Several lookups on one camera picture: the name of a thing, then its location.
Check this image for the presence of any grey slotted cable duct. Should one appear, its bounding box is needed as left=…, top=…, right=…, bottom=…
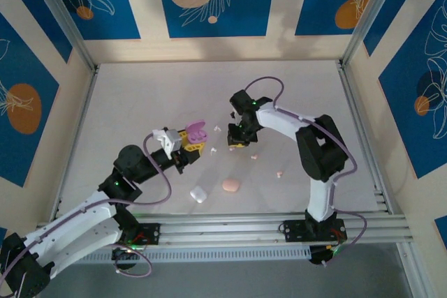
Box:
left=73, top=244, right=312, bottom=265

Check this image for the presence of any purple earbud charging case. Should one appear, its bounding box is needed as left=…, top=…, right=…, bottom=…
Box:
left=184, top=121, right=210, bottom=144

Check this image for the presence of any pink earbud charging case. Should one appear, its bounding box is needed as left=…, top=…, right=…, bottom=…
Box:
left=221, top=178, right=241, bottom=194

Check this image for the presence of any aluminium frame post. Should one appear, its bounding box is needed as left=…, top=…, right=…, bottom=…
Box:
left=26, top=0, right=98, bottom=74
left=340, top=0, right=408, bottom=68

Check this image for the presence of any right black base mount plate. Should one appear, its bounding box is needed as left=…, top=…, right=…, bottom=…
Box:
left=281, top=219, right=349, bottom=244

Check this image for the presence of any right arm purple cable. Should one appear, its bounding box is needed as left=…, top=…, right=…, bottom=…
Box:
left=243, top=76, right=368, bottom=267

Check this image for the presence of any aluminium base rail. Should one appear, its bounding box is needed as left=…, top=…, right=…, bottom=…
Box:
left=134, top=211, right=411, bottom=247

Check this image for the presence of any white earbud charging case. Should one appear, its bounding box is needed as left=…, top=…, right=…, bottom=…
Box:
left=189, top=185, right=207, bottom=204

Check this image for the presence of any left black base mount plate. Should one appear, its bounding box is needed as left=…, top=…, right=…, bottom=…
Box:
left=115, top=223, right=161, bottom=247

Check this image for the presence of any aluminium side rail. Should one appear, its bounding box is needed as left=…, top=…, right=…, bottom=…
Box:
left=335, top=61, right=397, bottom=214
left=52, top=66, right=101, bottom=222

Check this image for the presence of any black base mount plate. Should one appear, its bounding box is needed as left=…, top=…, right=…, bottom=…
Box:
left=115, top=223, right=161, bottom=247
left=281, top=219, right=349, bottom=244

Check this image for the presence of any black controller box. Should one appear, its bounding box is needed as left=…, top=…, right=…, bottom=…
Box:
left=309, top=244, right=350, bottom=268
left=110, top=244, right=140, bottom=271

